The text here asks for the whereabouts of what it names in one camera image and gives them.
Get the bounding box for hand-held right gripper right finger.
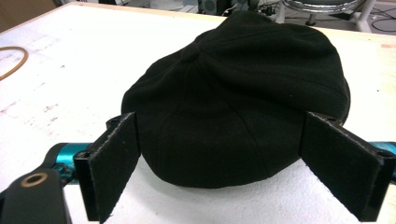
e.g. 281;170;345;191
299;111;396;223

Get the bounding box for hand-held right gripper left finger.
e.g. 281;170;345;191
73;111;142;224

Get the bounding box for brown ring cable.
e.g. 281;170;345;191
0;46;30;82

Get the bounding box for black cables on floor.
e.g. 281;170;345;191
370;6;396;34

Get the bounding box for chrome stool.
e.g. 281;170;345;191
276;0;378;34

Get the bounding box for black cloth cap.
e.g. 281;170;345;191
120;10;351;189

